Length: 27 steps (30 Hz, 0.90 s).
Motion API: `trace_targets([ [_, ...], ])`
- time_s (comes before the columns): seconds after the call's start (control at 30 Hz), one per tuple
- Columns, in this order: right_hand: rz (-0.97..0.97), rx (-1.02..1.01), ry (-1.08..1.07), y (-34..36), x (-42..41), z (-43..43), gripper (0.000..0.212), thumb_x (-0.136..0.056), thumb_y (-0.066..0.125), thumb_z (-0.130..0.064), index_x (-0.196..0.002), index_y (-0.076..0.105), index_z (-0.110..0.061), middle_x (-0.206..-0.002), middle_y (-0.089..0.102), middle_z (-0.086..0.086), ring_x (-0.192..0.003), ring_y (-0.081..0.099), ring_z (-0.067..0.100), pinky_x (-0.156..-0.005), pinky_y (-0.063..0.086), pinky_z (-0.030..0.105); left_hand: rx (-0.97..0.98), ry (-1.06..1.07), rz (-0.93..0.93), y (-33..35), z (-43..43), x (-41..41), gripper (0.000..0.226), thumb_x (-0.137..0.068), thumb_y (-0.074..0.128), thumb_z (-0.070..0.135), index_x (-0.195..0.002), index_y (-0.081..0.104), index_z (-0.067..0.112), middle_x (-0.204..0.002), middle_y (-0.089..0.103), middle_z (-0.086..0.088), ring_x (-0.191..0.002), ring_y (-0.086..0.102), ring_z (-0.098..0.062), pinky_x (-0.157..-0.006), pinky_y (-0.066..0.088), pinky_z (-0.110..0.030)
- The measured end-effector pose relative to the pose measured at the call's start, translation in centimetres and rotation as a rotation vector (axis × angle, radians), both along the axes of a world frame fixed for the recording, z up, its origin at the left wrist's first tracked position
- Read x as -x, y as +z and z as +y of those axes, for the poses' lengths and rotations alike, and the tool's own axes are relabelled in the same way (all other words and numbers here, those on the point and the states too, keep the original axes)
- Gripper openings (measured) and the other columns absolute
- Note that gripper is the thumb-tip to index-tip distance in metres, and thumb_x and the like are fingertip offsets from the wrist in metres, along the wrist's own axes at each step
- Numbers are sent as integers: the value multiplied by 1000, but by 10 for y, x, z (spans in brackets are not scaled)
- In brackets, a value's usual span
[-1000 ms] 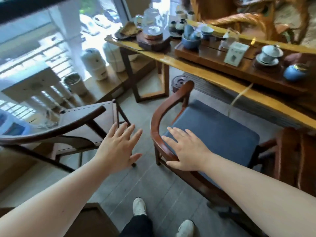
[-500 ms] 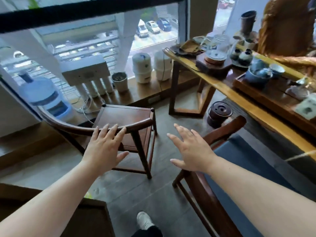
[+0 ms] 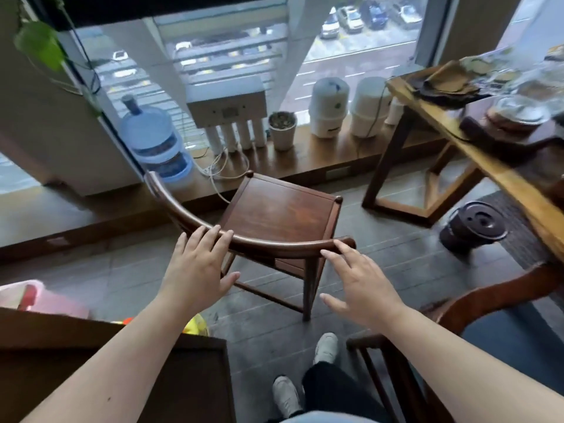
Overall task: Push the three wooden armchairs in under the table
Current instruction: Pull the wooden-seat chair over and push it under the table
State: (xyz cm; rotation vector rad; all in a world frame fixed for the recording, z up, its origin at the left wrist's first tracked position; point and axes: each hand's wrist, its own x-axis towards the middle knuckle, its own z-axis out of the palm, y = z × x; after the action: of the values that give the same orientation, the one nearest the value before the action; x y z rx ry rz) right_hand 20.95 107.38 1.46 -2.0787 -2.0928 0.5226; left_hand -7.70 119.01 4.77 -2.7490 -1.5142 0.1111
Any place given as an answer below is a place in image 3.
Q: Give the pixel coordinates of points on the person's right hand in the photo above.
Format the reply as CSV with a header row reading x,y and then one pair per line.
x,y
368,288

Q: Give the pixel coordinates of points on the dark wooden cabinet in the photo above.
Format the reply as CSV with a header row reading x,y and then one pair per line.
x,y
167,383

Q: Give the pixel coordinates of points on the wooden armchair with blue cushion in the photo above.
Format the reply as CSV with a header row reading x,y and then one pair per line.
x,y
506,330

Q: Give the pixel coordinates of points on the dark tea tray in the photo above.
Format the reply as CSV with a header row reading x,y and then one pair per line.
x,y
445,99

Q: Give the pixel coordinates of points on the brown cloth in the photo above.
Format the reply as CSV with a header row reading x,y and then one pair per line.
x,y
451,79

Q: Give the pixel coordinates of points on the blue parked car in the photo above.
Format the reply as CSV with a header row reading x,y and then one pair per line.
x,y
373,14

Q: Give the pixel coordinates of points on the person's left hand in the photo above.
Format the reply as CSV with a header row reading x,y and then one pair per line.
x,y
191,270

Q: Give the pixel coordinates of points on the white parked car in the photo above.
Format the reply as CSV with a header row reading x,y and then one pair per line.
x,y
406,15
329,24

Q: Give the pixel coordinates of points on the white water filter unit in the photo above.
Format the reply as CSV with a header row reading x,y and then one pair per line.
x,y
227,105

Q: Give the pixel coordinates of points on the clear glass pitcher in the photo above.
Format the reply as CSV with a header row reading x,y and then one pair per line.
x,y
540,83

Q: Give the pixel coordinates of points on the black lidded waste bucket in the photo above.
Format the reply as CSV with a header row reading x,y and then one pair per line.
x,y
473,224

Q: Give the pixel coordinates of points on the green hanging plant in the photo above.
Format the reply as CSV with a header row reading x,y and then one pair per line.
x,y
39,43

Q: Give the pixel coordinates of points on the person's left white shoe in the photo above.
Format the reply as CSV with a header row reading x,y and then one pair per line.
x,y
285,395

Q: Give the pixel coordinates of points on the person's black trousers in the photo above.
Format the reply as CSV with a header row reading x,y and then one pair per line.
x,y
339,394

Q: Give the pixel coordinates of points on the person's left middle finger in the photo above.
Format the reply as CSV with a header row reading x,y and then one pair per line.
x,y
213,237

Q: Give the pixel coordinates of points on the white tank with blue label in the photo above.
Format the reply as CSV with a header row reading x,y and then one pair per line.
x,y
328,105

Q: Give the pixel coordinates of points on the black oblong tea tool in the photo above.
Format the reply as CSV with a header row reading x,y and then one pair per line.
x,y
493,138

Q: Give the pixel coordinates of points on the dark wooden curved-back chair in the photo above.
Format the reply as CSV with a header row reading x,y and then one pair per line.
x,y
273,211

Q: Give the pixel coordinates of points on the white plant pot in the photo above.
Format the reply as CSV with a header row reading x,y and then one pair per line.
x,y
282,132

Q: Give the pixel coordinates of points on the glass bowl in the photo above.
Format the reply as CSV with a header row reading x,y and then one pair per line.
x,y
520,110

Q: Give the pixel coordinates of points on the person's left thumb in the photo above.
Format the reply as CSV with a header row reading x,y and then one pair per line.
x,y
229,281

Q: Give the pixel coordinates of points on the person's right thumb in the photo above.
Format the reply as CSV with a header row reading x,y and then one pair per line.
x,y
335,300

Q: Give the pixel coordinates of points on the person's left little finger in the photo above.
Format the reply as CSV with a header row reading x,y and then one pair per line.
x,y
181,245

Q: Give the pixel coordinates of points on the yellow plastic object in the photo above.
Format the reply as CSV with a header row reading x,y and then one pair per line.
x,y
197,325

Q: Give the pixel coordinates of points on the person's left forearm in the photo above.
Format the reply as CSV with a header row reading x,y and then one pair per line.
x,y
114,370

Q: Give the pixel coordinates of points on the plain white tank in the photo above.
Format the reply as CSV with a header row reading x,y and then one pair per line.
x,y
368,105

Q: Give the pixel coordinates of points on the pink plastic bin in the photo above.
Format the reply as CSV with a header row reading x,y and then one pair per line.
x,y
48,301

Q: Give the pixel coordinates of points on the person's right middle finger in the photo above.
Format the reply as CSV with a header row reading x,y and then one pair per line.
x,y
350,250

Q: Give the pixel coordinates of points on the small white canister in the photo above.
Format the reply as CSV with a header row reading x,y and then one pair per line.
x,y
393,112

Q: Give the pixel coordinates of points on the blue water jug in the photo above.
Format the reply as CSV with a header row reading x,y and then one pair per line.
x,y
154,140

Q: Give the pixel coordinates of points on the person's white shoe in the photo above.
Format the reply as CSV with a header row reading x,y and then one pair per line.
x,y
326,348
285,395

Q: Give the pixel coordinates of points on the person's right white shoe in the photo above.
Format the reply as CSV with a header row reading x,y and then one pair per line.
x,y
326,348

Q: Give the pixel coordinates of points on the wooden tea table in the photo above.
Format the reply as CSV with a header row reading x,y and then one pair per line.
x,y
515,180

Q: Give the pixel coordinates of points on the silver parked car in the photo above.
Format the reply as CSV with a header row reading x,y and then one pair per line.
x,y
350,18

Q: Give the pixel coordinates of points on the person's right forearm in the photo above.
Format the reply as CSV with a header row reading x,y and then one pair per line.
x,y
462,370

